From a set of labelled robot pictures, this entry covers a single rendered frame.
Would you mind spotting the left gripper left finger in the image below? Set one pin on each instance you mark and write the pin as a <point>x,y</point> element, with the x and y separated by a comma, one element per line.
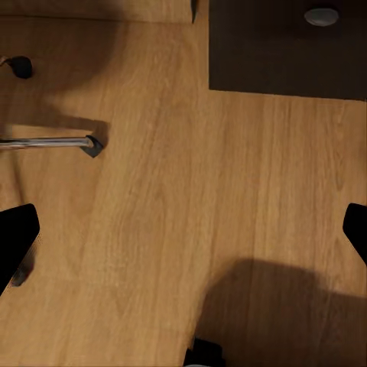
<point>18,229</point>

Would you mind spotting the swivel chair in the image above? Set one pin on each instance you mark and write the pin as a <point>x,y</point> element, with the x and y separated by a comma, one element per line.
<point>21,67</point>

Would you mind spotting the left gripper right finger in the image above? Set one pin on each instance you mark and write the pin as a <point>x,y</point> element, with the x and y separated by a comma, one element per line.
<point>355,228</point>

